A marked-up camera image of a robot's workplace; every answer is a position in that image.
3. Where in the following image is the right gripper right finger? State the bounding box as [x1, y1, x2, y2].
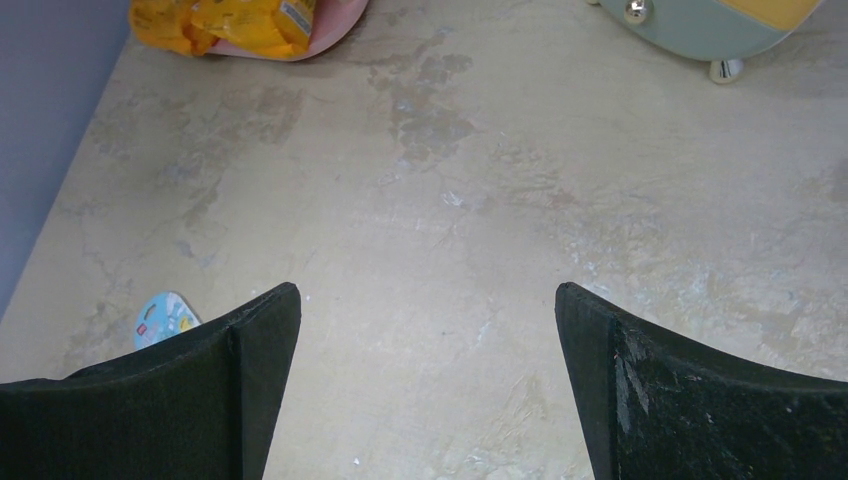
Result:
[555, 282, 847, 479]

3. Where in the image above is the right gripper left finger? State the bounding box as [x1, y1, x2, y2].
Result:
[1, 283, 301, 479]

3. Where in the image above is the orange gummy candy bag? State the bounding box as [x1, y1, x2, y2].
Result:
[191, 0, 316, 59]
[128, 0, 218, 56]

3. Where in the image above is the pink three-tier shelf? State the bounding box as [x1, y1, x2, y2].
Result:
[209, 0, 369, 62]

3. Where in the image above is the blue toy blister pack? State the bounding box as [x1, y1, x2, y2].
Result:
[133, 291, 202, 350]

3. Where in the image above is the round pastel drawer cabinet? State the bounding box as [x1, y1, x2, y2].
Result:
[587, 0, 822, 85]

